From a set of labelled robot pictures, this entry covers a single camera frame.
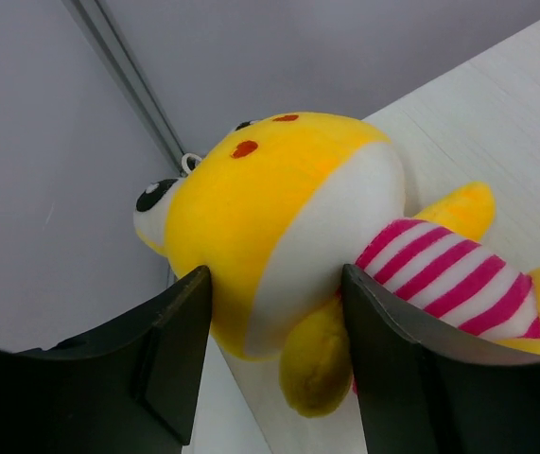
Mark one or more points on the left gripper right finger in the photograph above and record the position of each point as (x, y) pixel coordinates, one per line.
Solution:
(424, 386)

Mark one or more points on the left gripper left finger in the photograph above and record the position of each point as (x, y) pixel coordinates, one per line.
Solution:
(130, 385)

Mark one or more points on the white two-tier shelf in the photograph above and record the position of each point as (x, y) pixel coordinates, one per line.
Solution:
(478, 122)

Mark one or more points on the yellow frog plush front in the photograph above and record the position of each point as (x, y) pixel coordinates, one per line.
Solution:
(280, 205)

